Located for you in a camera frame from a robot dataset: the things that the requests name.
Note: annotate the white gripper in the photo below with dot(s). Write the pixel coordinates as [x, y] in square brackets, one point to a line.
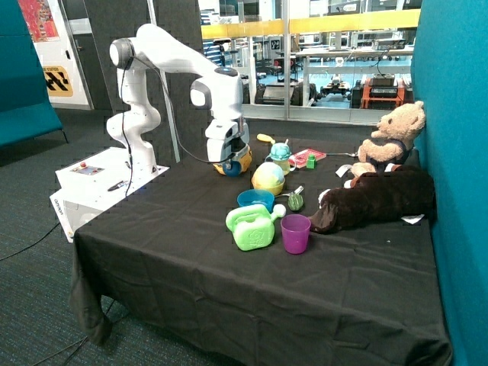
[227, 139]

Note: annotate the small blue ball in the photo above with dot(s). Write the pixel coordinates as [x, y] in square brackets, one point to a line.
[234, 171]

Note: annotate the pastel plush ball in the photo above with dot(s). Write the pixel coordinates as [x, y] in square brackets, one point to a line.
[268, 174]

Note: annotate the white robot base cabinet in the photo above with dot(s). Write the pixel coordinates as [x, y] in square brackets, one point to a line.
[92, 185]

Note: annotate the yellow black soccer ball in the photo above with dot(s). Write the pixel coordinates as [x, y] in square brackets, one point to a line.
[244, 157]

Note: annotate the blue plastic bowl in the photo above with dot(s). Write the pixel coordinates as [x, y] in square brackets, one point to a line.
[256, 196]

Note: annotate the teal sippy cup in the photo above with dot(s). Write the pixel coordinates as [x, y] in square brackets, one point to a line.
[281, 155]

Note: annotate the yellow plastic bowl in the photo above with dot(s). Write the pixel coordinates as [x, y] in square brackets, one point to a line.
[274, 189]

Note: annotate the green toy watering can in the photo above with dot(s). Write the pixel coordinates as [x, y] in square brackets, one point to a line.
[253, 226]

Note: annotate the red book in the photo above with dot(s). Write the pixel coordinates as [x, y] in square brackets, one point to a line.
[299, 159]

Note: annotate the metal spoon near bowl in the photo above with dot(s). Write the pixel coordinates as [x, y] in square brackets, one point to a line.
[296, 191]

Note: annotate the green toy vegetable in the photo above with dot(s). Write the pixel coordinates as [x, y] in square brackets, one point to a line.
[295, 202]

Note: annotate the green toy block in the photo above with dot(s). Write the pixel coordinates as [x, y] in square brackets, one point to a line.
[311, 161]

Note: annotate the purple plastic cup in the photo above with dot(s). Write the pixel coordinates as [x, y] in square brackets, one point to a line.
[295, 230]

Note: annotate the black tablecloth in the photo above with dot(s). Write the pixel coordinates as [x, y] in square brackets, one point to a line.
[366, 296]

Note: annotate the metal spoon near bear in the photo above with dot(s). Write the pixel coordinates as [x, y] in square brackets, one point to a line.
[353, 155]

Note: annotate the tan teddy bear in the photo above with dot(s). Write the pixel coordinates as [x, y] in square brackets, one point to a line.
[392, 143]

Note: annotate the orange black wheeled robot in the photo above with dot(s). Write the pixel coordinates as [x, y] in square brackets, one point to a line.
[382, 92]

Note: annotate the dark brown plush toy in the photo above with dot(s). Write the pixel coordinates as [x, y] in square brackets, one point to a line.
[404, 192]

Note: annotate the yellow black sign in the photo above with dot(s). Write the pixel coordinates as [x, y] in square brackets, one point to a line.
[57, 81]

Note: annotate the white lab table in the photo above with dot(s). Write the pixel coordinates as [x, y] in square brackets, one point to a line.
[333, 73]

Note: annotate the teal sofa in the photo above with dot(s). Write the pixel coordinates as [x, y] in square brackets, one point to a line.
[26, 111]

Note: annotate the red poster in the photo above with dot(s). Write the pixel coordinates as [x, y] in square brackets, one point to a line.
[39, 19]

